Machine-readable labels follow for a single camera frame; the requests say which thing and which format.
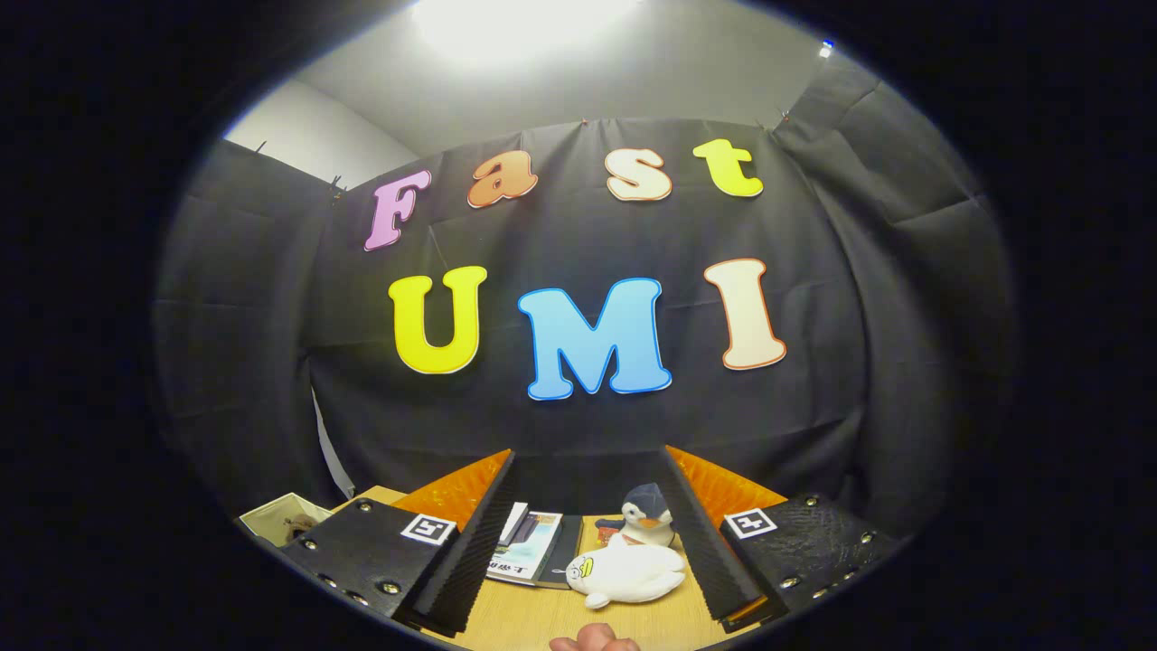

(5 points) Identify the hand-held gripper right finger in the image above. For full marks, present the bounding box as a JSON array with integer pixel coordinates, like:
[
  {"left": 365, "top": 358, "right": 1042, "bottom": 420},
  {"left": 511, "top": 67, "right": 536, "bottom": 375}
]
[{"left": 658, "top": 445, "right": 902, "bottom": 634}]

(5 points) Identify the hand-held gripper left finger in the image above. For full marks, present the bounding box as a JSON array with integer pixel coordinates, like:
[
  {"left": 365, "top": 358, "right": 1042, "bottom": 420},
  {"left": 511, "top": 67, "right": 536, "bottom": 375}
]
[{"left": 278, "top": 448, "right": 521, "bottom": 637}]

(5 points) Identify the green fabric storage box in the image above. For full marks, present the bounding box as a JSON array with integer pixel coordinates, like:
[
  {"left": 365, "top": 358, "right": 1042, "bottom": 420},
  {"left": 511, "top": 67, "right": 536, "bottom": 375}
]
[{"left": 238, "top": 492, "right": 334, "bottom": 549}]

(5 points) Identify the book with sky cover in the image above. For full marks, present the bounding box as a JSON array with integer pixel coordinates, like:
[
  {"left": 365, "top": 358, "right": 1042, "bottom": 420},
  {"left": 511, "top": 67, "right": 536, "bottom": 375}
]
[{"left": 488, "top": 513, "right": 563, "bottom": 584}]

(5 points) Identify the penguin plush toy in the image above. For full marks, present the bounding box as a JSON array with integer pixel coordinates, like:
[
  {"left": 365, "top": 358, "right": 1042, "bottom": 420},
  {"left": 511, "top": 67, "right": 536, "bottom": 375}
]
[{"left": 595, "top": 482, "right": 679, "bottom": 548}]

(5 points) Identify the white seal plush toy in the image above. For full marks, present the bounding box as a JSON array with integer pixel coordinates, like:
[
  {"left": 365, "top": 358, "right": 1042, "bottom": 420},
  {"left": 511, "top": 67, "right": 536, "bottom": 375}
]
[{"left": 565, "top": 541, "right": 688, "bottom": 609}]

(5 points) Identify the black notebook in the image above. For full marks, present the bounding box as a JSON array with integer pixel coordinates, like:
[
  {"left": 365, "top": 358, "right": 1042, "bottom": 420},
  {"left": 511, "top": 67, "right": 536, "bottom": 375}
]
[{"left": 538, "top": 515, "right": 585, "bottom": 590}]

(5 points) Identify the large ceiling light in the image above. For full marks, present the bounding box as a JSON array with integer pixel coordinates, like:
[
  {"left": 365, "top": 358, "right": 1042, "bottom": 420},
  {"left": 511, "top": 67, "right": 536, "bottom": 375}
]
[{"left": 411, "top": 0, "right": 643, "bottom": 60}]

